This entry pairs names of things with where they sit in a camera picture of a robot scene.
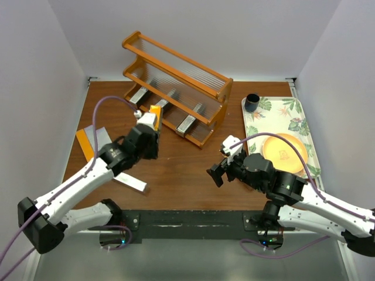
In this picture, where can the yellow round plate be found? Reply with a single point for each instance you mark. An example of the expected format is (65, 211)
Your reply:
(282, 156)

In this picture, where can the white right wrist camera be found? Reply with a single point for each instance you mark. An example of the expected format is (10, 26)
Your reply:
(231, 147)

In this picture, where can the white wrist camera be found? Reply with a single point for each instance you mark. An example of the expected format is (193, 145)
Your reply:
(231, 147)
(145, 118)

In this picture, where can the dark blue cup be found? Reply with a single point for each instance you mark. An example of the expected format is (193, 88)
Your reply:
(251, 102)

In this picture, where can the floral patterned serving tray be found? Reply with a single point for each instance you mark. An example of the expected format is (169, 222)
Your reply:
(280, 115)

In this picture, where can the black toothpaste box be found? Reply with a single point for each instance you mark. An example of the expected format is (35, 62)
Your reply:
(164, 105)

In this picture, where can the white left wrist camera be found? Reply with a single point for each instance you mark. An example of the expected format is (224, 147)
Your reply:
(145, 118)

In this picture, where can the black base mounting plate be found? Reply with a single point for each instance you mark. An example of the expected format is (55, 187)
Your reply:
(191, 224)

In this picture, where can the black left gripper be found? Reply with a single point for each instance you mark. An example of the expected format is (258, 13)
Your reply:
(151, 140)

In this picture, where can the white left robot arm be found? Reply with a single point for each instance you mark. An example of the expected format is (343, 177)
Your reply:
(47, 220)

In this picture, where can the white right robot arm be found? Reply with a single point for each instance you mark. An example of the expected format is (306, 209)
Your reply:
(294, 203)

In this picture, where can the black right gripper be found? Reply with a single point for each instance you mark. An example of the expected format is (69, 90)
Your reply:
(222, 172)

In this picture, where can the orange toothpaste box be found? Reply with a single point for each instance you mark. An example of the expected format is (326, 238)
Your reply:
(158, 111)
(85, 144)

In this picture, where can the grey toothpaste box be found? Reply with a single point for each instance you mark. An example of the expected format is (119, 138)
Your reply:
(89, 131)

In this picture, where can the chrome silver toothpaste box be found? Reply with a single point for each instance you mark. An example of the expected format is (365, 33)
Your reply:
(185, 126)

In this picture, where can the aluminium frame rail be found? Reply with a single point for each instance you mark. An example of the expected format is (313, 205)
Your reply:
(345, 259)

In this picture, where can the orange wooden three-tier shelf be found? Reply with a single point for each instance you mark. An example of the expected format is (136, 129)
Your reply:
(191, 87)

